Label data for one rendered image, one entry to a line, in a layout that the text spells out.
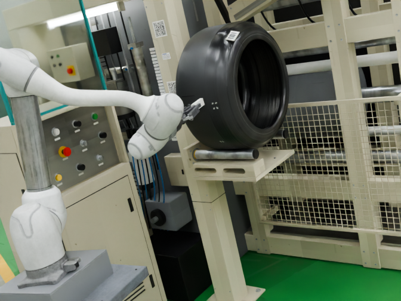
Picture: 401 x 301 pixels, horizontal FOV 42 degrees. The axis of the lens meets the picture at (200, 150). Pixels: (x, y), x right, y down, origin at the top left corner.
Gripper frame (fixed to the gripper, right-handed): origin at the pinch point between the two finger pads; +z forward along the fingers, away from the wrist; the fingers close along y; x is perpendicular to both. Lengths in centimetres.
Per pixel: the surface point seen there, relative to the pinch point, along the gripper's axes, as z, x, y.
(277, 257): 61, 129, 31
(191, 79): 6.8, -8.9, 4.7
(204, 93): 4.4, -3.1, -1.6
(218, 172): 8.8, 37.5, 8.6
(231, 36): 22.7, -20.5, -10.1
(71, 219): -41, 35, 59
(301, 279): 42, 126, 4
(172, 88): 24.2, -0.3, 33.4
